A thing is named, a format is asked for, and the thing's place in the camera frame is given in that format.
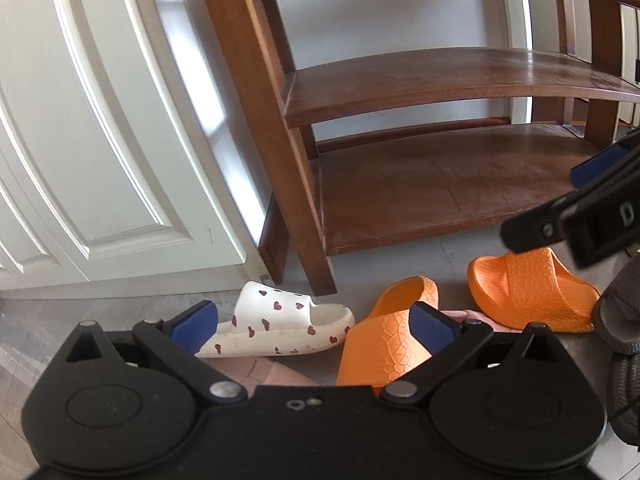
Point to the brown wooden shoe rack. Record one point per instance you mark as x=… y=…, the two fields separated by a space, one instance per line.
x=450 y=185

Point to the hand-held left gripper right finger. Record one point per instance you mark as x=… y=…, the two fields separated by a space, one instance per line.
x=430 y=327

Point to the white panelled door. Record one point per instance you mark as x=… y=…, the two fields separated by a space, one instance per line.
x=75 y=110

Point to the pink fluffy slipper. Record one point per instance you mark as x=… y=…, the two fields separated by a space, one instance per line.
x=475 y=317
x=285 y=375

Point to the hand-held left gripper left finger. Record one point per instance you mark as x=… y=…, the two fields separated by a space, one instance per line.
x=192 y=327

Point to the orange textured slipper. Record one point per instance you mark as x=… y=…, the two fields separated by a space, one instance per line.
x=530 y=290
x=380 y=345

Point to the white heart print slipper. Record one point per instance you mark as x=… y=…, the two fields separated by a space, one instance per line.
x=280 y=317

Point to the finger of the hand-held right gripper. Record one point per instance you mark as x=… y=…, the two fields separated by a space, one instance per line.
x=595 y=167
x=535 y=230

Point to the dark grey textured slipper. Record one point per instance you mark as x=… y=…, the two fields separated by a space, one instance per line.
x=622 y=310
x=625 y=395

